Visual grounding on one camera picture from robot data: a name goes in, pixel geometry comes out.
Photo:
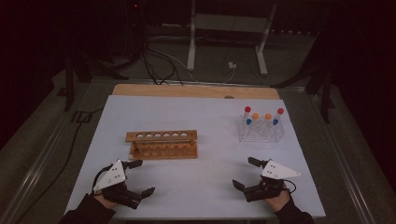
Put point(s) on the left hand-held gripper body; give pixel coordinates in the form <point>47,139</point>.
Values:
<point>112,177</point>

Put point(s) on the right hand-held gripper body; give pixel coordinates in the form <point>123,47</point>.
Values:
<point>277,171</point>

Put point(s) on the clear plastic test tube rack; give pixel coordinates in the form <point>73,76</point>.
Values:
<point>261,135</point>

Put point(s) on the wooden test tube rack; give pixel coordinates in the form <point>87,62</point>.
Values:
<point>162,136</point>

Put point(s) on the orange cap test tube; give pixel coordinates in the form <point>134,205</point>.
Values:
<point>268,116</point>
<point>255,116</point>

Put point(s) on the person's left hand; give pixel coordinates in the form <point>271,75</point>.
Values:
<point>105,202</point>

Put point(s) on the person's right hand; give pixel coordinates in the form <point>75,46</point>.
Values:
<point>278,202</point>

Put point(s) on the white table mat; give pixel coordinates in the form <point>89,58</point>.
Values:
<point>193,183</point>

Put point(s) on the black tripod stand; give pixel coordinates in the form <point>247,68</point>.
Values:
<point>325,99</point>

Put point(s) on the white plug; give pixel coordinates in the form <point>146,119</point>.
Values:
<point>232,65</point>

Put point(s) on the white metal stand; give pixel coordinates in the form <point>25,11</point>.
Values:
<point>191,46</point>

